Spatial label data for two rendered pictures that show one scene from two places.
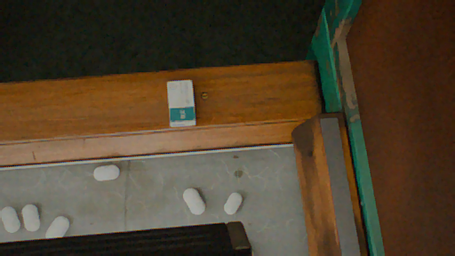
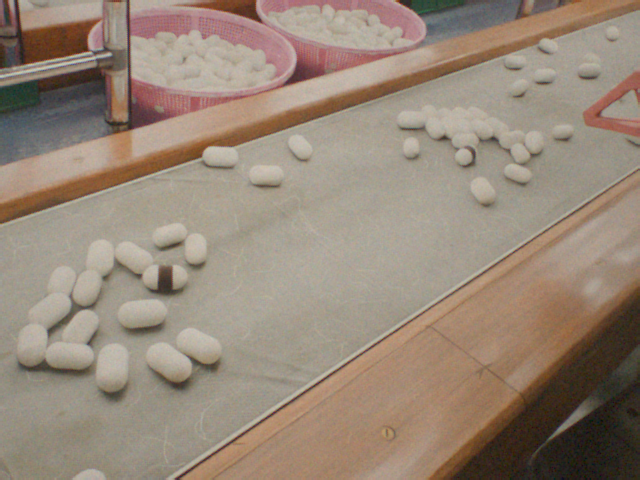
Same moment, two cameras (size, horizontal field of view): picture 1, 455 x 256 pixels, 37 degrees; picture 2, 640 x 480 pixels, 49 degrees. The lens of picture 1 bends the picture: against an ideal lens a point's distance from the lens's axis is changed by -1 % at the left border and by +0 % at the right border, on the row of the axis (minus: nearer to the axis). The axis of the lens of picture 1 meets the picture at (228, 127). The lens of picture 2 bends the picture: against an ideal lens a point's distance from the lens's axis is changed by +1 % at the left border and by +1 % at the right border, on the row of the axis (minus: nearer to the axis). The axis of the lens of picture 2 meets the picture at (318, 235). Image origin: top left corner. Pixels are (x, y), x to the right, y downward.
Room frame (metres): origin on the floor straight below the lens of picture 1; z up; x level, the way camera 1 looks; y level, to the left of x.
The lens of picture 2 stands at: (0.49, 0.10, 1.14)
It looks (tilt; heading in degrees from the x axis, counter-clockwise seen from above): 37 degrees down; 142
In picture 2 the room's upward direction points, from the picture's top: 11 degrees clockwise
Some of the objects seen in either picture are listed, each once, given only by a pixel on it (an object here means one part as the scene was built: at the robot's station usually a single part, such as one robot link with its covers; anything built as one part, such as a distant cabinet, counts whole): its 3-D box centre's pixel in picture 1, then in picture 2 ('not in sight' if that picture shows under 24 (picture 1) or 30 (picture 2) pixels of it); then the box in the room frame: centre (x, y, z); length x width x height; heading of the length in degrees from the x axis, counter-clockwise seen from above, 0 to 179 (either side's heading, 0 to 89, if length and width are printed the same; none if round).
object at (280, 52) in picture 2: not in sight; (194, 78); (-0.31, 0.47, 0.72); 0.27 x 0.27 x 0.10
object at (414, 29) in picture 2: not in sight; (337, 43); (-0.37, 0.74, 0.72); 0.27 x 0.27 x 0.10
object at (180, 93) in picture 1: (180, 103); not in sight; (0.35, 0.07, 0.78); 0.06 x 0.04 x 0.02; 13
